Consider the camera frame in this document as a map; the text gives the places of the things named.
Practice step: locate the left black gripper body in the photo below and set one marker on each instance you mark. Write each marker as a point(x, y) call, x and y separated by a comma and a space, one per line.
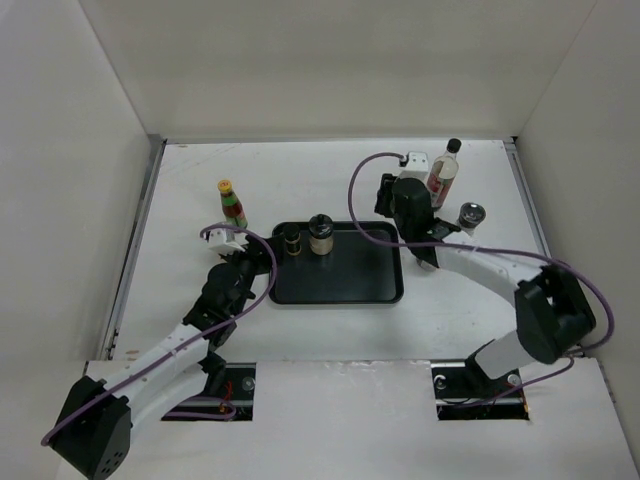
point(249, 265)

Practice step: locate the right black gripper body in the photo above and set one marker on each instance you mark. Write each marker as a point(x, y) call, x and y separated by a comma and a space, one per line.
point(385, 205)

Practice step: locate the tall clear vinegar bottle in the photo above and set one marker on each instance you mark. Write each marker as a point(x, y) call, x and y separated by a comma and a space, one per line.
point(443, 173)

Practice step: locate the wide black-capped seasoning jar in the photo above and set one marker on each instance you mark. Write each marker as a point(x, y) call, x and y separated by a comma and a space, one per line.
point(321, 229)

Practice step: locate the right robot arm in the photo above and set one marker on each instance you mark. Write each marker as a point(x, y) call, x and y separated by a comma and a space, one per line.
point(551, 310)

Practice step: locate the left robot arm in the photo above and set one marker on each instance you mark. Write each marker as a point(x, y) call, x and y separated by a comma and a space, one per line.
point(99, 418)

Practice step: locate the clear salt grinder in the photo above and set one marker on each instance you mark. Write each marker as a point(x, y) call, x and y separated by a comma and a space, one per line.
point(470, 216)

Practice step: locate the white-lidded chili jar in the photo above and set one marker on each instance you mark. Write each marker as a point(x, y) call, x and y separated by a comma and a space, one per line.
point(426, 265)

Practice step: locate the red chili sauce bottle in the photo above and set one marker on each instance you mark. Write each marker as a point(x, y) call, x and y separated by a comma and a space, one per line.
point(232, 207)

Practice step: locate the black plastic tray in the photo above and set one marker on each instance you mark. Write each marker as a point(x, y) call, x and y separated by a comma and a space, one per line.
point(356, 271)

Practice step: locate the small black-capped spice jar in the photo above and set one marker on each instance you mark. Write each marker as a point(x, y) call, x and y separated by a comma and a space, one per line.
point(292, 238)

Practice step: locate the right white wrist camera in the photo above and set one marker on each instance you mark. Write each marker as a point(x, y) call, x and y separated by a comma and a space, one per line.
point(414, 165)

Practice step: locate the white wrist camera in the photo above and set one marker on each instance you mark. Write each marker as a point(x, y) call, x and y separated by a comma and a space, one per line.
point(221, 238)
point(414, 165)

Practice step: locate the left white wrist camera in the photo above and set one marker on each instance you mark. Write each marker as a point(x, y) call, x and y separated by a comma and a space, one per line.
point(221, 238)

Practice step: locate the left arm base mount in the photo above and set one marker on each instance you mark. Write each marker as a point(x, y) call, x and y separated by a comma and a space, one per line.
point(227, 396)

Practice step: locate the aluminium table edge rail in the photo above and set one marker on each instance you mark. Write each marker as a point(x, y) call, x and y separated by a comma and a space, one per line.
point(115, 313)

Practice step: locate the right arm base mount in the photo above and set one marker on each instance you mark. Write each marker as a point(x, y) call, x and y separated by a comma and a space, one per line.
point(459, 397)

